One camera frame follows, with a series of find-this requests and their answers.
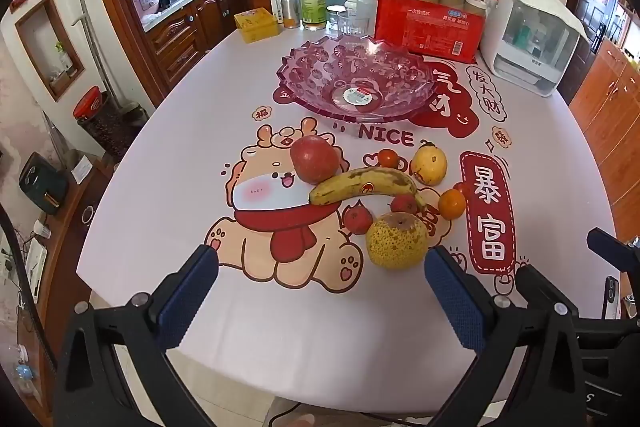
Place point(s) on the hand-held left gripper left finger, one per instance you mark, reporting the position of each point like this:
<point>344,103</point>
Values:
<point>187,297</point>

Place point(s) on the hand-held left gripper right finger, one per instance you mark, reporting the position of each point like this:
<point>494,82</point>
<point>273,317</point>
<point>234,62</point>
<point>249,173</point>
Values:
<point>455,302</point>

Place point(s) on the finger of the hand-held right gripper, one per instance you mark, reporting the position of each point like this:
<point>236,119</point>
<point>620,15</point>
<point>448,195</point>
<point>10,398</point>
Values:
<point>607,244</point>

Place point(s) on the large yellow pear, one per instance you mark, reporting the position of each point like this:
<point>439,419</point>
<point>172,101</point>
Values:
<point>397,242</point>

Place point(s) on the small orange tangerine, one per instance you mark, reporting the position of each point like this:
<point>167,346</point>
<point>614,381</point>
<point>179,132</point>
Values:
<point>451,204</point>

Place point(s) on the smooth yellow round fruit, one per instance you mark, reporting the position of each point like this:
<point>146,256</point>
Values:
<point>428,164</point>

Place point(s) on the spotted yellow banana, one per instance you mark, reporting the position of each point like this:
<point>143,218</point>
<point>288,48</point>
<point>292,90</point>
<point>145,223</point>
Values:
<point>350,187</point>

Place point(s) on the red apple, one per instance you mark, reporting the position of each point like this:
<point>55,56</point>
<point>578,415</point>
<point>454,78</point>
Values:
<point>315,159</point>

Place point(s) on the pink glass bowl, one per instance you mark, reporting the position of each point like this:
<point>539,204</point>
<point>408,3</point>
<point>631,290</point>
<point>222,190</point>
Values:
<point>310,72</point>

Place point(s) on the small red hawthorn fruit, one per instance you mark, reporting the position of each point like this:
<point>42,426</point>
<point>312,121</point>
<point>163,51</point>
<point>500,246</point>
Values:
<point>357,218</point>
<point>402,204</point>

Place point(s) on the red cherry tomato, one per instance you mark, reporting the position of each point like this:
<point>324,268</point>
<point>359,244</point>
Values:
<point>461,187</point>

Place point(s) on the wooden side cabinet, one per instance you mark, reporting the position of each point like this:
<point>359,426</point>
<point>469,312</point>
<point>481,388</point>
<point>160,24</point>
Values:
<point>610,117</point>

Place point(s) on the white power strip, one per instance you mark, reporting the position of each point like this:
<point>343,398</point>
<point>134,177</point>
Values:
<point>35,264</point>

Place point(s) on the orange-red cherry tomato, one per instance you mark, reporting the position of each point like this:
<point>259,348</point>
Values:
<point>387,157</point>

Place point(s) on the dark green appliance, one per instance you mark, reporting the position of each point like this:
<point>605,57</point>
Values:
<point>42,182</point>

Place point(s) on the white countertop appliance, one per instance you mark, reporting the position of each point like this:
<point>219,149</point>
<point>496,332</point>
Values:
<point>525,57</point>

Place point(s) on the red lidded bin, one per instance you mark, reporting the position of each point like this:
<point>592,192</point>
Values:
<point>92,103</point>

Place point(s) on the wooden kitchen cabinet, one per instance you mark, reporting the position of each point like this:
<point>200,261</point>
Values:
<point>185,27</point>

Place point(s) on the red paper cup package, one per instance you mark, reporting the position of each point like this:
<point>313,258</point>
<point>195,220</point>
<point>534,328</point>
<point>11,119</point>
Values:
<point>425,32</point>

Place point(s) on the small green plant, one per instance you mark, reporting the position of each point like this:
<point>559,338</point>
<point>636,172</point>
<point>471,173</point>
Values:
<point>61,54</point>

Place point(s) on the yellow tin box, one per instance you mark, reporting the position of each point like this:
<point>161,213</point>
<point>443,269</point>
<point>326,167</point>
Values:
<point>255,26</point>

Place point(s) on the clear drinking glass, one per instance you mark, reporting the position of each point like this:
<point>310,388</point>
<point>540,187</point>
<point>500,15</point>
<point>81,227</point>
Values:
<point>352,26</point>

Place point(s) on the metal can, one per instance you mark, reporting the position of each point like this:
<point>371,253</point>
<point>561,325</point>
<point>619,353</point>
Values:
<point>290,9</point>

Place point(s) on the small lidded glass jar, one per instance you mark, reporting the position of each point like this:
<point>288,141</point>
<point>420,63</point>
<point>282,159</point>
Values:
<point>334,17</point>

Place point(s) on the white pill bottle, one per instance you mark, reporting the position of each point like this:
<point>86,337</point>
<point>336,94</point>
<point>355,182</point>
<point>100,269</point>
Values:
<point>352,2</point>

